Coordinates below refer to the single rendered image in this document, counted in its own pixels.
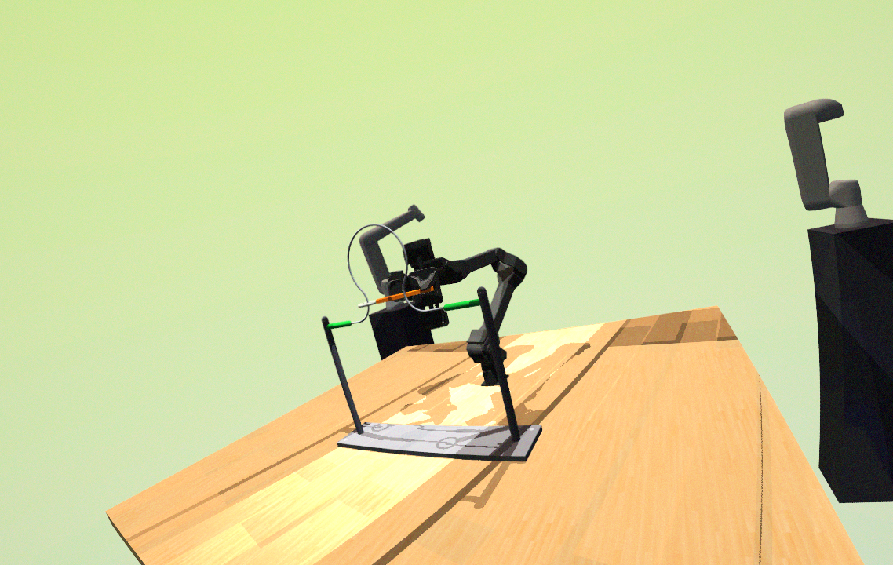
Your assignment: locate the orange-brown handle with grey loop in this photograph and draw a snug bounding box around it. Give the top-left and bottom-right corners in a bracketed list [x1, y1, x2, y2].
[358, 286, 434, 308]

